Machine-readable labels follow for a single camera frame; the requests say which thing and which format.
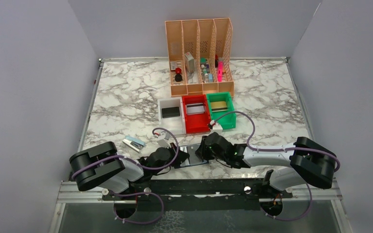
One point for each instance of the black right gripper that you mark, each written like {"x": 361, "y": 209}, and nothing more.
{"x": 201, "y": 151}

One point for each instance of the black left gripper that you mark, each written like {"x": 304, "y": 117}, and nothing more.
{"x": 179, "y": 157}

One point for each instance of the navy blue card holder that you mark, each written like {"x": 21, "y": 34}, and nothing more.
{"x": 193, "y": 159}

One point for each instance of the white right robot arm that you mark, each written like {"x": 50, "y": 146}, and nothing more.
{"x": 304, "y": 161}

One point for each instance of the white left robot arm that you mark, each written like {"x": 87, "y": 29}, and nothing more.
{"x": 102, "y": 166}

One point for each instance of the silver card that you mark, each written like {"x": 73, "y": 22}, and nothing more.
{"x": 193, "y": 109}

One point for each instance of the black card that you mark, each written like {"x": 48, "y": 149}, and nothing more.
{"x": 170, "y": 112}

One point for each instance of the gold card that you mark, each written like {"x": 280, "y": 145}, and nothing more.
{"x": 218, "y": 106}

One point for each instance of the white plastic bin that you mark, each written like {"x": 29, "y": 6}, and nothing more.
{"x": 174, "y": 124}

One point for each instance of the red plastic bin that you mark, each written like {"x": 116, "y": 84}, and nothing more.
{"x": 196, "y": 123}

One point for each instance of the light blue stapler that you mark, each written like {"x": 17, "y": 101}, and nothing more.
{"x": 134, "y": 143}

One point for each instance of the red and black stamp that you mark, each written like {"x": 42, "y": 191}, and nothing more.
{"x": 178, "y": 75}

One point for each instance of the pink highlighter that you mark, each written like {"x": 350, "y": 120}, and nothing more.
{"x": 220, "y": 71}

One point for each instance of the white box in organizer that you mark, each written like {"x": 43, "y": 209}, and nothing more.
{"x": 189, "y": 62}

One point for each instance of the peach desk file organizer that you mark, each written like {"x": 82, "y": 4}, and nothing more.
{"x": 209, "y": 41}

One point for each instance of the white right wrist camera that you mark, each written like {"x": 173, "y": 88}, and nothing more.
{"x": 215, "y": 127}

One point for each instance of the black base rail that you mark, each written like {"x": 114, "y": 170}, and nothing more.
{"x": 198, "y": 195}

